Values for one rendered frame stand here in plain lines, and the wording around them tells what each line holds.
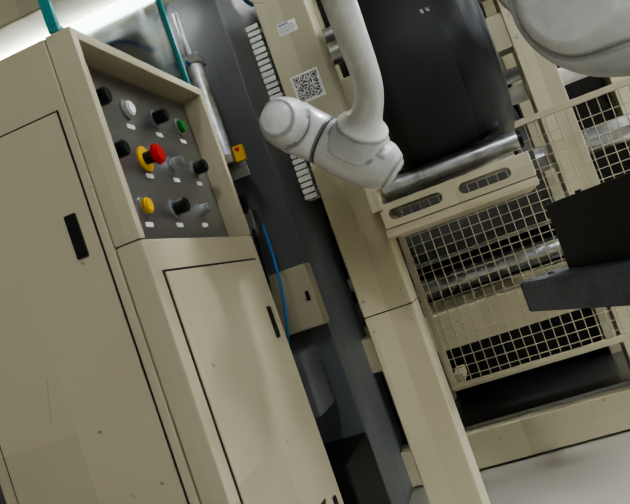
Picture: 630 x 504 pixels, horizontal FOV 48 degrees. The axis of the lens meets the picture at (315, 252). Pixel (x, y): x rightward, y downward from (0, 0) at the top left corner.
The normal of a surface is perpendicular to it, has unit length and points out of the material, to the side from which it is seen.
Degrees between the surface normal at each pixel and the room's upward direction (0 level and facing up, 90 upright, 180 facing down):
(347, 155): 109
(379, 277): 90
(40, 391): 90
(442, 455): 90
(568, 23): 92
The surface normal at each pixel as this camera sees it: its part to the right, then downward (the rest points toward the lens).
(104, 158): -0.24, 0.04
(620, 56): 0.07, 0.94
